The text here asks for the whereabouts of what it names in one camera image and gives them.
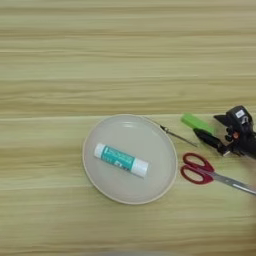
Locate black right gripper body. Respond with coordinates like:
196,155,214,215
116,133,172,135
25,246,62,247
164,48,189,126
223,129,256,160

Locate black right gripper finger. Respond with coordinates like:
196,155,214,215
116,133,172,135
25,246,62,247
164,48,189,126
213,113,231,128
193,127,231,157

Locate green rectangular eraser block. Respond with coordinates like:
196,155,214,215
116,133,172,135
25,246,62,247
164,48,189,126
180,112,216,136

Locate red handled scissors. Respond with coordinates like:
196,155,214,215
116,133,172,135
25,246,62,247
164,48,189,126
180,152,256,196

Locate white teal glue stick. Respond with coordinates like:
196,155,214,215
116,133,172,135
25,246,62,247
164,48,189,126
93,142,150,179

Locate thin metal pointed tool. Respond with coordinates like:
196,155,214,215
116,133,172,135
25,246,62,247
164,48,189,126
143,116,200,148

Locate beige round plate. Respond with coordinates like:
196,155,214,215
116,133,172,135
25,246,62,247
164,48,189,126
81,113,179,206

